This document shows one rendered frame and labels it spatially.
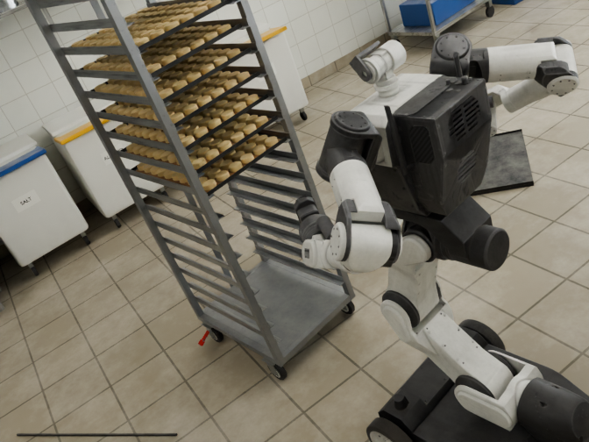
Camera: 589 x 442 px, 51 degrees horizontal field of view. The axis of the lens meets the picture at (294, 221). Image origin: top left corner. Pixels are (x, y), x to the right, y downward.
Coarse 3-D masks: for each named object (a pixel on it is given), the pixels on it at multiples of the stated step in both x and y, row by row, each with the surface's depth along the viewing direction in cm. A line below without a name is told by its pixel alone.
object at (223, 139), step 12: (240, 120) 241; (252, 120) 236; (264, 120) 232; (216, 132) 237; (228, 132) 233; (240, 132) 229; (132, 144) 258; (204, 144) 232; (216, 144) 228; (228, 144) 224; (144, 156) 247; (156, 156) 239; (168, 156) 233; (192, 156) 225; (204, 156) 225
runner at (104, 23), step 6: (102, 18) 196; (108, 18) 193; (54, 24) 226; (60, 24) 222; (66, 24) 218; (72, 24) 214; (78, 24) 211; (84, 24) 207; (90, 24) 204; (96, 24) 201; (102, 24) 198; (108, 24) 195; (126, 24) 186; (54, 30) 229; (60, 30) 225; (66, 30) 221; (72, 30) 218; (78, 30) 214
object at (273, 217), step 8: (240, 208) 303; (248, 208) 299; (256, 208) 293; (256, 216) 292; (264, 216) 289; (272, 216) 286; (280, 216) 280; (280, 224) 278; (288, 224) 276; (296, 224) 273
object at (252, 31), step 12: (240, 0) 211; (240, 12) 214; (252, 24) 216; (252, 36) 217; (264, 48) 221; (264, 60) 222; (276, 84) 227; (276, 96) 229; (276, 108) 233; (288, 120) 235; (300, 144) 241; (300, 156) 242; (300, 168) 245; (312, 180) 249; (312, 192) 250; (348, 276) 274; (348, 288) 276
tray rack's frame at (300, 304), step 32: (32, 0) 225; (96, 0) 242; (64, 64) 236; (96, 128) 250; (256, 288) 305; (288, 288) 297; (320, 288) 289; (224, 320) 292; (288, 320) 277; (320, 320) 270; (256, 352) 269; (288, 352) 260
